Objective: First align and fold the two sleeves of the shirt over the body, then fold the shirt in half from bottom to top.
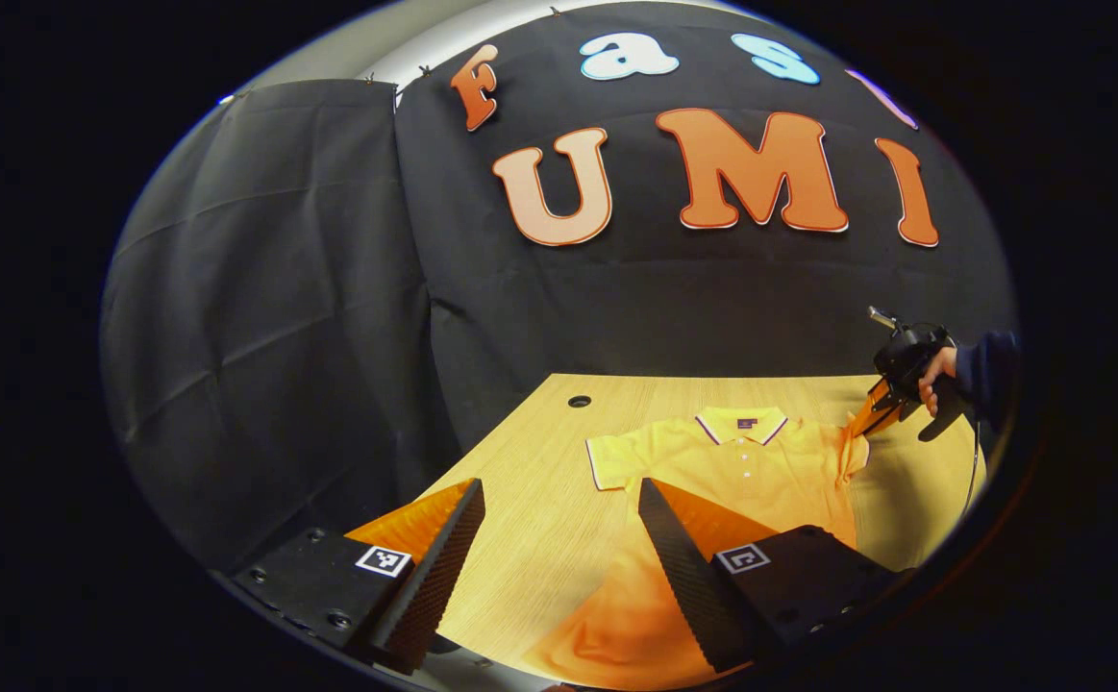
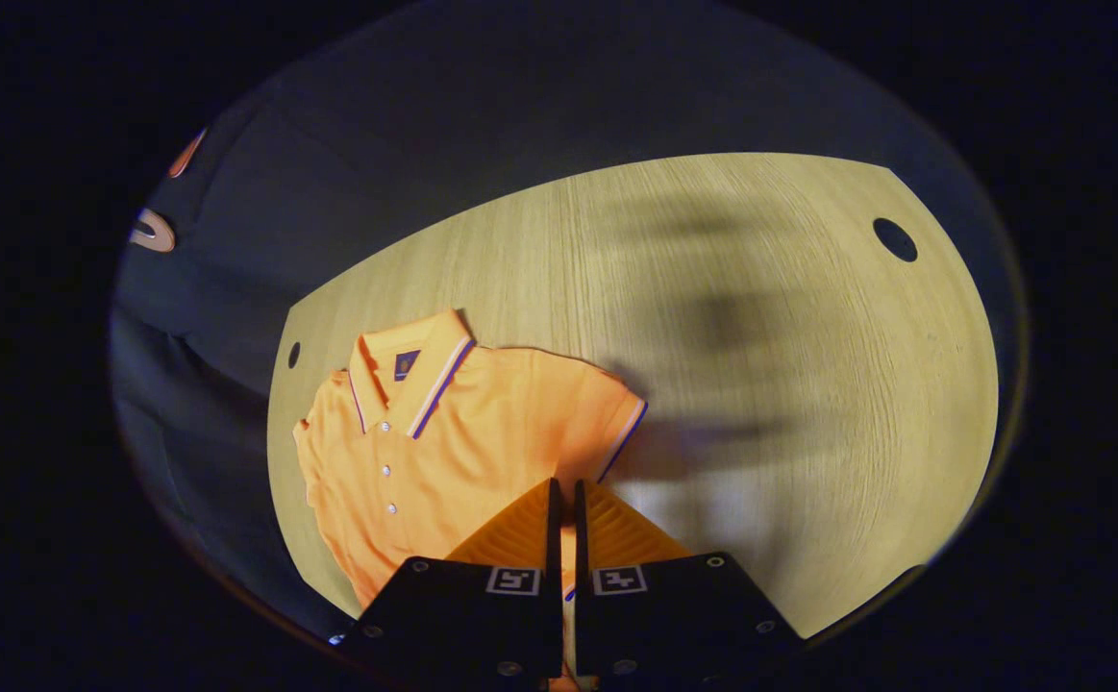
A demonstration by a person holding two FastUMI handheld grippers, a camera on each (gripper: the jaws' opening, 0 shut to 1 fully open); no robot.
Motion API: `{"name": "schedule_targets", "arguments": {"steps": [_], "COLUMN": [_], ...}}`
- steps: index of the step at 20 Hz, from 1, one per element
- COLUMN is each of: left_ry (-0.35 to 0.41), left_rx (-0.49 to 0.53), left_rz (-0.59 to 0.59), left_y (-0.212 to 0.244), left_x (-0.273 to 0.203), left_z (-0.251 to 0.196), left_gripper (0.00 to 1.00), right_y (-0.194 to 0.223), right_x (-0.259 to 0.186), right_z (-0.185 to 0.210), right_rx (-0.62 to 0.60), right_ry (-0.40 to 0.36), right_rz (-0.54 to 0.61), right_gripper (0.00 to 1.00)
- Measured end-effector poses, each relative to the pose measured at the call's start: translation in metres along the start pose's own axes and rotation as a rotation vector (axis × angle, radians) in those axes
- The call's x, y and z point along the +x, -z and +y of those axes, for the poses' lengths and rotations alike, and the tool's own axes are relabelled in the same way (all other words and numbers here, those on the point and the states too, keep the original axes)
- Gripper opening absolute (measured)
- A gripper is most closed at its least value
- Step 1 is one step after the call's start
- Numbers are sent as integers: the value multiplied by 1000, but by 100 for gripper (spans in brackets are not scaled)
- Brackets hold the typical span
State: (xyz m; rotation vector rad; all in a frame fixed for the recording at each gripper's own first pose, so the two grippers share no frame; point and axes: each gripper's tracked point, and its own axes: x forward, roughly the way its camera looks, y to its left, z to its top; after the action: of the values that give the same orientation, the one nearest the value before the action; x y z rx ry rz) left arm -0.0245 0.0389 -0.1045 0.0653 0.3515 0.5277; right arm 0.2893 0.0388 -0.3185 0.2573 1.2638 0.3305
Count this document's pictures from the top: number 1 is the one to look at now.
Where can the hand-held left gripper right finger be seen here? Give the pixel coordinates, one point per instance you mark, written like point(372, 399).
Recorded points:
point(679, 577)

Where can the orange polo T-shirt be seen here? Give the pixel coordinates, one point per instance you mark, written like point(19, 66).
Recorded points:
point(751, 471)

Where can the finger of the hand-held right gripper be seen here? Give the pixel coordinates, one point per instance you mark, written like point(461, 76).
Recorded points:
point(874, 408)

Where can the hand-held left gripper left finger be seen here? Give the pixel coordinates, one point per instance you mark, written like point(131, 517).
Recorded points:
point(443, 577)

